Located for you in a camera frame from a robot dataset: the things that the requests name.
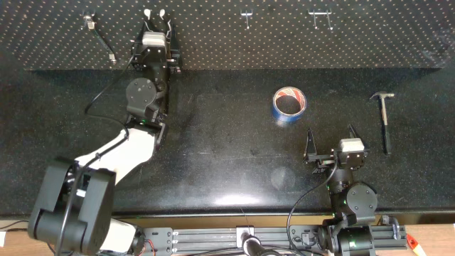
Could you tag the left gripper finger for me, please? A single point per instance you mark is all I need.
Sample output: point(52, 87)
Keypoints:
point(148, 27)
point(175, 44)

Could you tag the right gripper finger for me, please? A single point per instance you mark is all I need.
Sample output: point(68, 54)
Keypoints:
point(352, 133)
point(311, 145)

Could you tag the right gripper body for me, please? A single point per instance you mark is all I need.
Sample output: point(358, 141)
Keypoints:
point(350, 160)

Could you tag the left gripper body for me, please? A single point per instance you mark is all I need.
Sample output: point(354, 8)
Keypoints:
point(153, 55)

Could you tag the hammer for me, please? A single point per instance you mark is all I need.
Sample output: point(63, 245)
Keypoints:
point(384, 117)

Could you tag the roll of blue tape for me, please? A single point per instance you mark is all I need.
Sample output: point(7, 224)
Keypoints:
point(281, 113)

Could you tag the wrench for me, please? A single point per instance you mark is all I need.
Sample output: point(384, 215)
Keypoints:
point(101, 39)

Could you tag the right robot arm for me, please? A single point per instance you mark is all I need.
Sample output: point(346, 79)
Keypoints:
point(360, 201)

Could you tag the black pegboard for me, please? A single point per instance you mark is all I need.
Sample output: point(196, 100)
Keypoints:
point(249, 46)

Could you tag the metal hook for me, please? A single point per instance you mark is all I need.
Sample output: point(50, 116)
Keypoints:
point(320, 13)
point(246, 17)
point(87, 16)

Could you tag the red and yellow tool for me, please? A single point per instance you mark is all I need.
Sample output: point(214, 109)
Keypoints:
point(414, 245)

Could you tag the white paper tag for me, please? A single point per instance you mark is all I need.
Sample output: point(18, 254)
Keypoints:
point(2, 239)

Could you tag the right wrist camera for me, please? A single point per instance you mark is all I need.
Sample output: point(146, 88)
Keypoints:
point(351, 145)

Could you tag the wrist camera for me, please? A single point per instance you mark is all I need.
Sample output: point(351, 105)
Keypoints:
point(154, 38)
point(351, 145)

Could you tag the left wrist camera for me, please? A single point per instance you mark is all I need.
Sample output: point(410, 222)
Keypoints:
point(154, 38)

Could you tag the mounting rail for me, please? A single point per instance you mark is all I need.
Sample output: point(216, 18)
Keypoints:
point(206, 236)

